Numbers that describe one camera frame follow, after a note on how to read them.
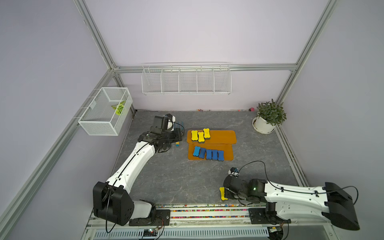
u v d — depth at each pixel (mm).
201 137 849
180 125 1122
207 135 868
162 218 772
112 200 390
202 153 940
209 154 936
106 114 823
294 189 483
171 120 649
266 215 660
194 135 872
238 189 598
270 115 913
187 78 992
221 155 936
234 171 736
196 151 954
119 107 811
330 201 429
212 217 753
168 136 670
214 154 936
